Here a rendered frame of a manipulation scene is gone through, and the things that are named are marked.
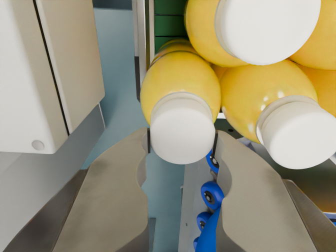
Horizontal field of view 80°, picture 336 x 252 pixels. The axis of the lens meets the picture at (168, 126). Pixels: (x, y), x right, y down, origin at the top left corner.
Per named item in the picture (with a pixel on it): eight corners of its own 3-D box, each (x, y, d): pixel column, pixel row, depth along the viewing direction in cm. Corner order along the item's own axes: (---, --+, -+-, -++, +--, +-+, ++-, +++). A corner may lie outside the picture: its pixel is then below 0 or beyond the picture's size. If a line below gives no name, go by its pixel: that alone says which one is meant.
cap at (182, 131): (171, 159, 14) (170, 177, 13) (139, 116, 13) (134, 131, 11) (222, 135, 13) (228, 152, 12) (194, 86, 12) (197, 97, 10)
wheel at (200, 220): (210, 246, 35) (218, 239, 36) (214, 229, 33) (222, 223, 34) (193, 226, 38) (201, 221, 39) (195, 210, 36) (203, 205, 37)
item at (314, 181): (246, 154, 33) (280, 225, 22) (250, 141, 31) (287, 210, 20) (310, 157, 32) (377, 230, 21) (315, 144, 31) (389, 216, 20)
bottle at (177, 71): (170, 95, 31) (163, 183, 15) (144, 54, 29) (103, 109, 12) (212, 71, 29) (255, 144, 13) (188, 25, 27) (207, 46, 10)
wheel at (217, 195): (216, 218, 31) (225, 211, 33) (221, 197, 29) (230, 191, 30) (197, 198, 35) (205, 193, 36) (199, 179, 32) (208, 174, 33)
